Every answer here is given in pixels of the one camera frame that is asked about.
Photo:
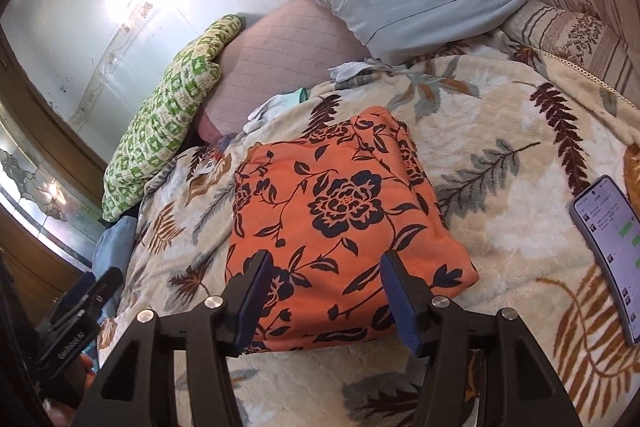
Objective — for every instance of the stained glass door panel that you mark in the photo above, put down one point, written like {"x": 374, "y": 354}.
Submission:
{"x": 48, "y": 207}

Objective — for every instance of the blue folded towel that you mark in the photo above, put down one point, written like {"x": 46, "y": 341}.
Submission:
{"x": 114, "y": 247}

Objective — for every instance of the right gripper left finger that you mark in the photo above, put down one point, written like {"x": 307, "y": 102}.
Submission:
{"x": 136, "y": 386}

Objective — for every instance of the orange floral blouse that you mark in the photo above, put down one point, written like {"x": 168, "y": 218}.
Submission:
{"x": 328, "y": 207}

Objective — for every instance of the small grey crumpled cloth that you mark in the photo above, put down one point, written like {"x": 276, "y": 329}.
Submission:
{"x": 349, "y": 70}

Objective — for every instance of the small white teal cloth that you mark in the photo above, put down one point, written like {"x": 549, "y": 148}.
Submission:
{"x": 274, "y": 107}

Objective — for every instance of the pink quilted mattress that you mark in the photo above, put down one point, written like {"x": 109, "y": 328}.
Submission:
{"x": 290, "y": 48}

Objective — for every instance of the green checkered pillow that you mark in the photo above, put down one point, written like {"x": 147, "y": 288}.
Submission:
{"x": 157, "y": 131}

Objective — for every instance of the smartphone with lit screen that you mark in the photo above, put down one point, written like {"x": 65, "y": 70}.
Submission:
{"x": 610, "y": 227}

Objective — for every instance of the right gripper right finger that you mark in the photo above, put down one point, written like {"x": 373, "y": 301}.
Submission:
{"x": 518, "y": 383}

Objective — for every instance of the striped beige cushion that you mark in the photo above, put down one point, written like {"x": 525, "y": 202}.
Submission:
{"x": 600, "y": 36}

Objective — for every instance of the leaf pattern blanket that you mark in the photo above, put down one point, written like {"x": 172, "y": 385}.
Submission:
{"x": 466, "y": 165}

